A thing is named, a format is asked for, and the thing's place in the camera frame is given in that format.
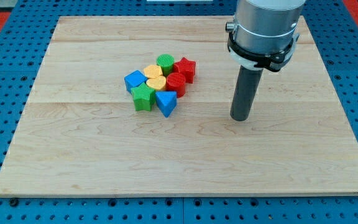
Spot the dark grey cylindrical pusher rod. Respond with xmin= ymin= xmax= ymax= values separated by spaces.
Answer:
xmin=230 ymin=66 xmax=263 ymax=121

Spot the green cylinder block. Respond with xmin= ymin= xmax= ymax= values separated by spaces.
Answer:
xmin=156 ymin=54 xmax=175 ymax=77

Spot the green star block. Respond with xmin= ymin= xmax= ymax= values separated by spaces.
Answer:
xmin=131 ymin=83 xmax=156 ymax=111

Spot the blue cube block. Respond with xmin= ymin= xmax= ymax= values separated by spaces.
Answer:
xmin=124 ymin=70 xmax=147 ymax=93

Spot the blue triangle block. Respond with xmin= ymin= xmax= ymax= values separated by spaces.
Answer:
xmin=155 ymin=91 xmax=177 ymax=118

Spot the red star block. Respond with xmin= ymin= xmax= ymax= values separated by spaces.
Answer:
xmin=173 ymin=57 xmax=196 ymax=83

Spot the yellow heart block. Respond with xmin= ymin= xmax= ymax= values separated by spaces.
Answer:
xmin=146 ymin=76 xmax=167 ymax=91

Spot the light wooden board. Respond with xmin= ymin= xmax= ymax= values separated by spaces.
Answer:
xmin=0 ymin=16 xmax=358 ymax=198

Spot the red cylinder block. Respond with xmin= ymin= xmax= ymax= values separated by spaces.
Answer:
xmin=166 ymin=72 xmax=186 ymax=98

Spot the yellow hexagon block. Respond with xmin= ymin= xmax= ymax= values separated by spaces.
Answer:
xmin=144 ymin=65 xmax=163 ymax=79

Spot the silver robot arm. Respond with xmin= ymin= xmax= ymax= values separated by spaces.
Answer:
xmin=226 ymin=0 xmax=305 ymax=55

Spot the black and white mounting clamp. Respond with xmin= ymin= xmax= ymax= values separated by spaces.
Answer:
xmin=227 ymin=33 xmax=300 ymax=72

